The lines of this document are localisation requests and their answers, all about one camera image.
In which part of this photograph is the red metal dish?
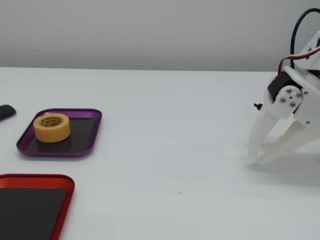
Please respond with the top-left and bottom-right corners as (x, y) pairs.
(0, 174), (75, 240)

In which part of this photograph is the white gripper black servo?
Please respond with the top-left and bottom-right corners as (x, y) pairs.
(248, 65), (320, 165)

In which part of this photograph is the red black white servo wire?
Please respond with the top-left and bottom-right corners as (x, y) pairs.
(278, 46), (320, 76)

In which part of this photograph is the black cable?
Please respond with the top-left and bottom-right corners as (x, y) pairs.
(291, 8), (320, 69)

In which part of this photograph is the purple metal dish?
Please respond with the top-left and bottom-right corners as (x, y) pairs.
(16, 108), (103, 158)

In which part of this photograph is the yellow masking tape roll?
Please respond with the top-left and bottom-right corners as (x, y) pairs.
(33, 113), (72, 144)

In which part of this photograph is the black rounded object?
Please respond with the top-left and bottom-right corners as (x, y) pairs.
(0, 104), (17, 123)

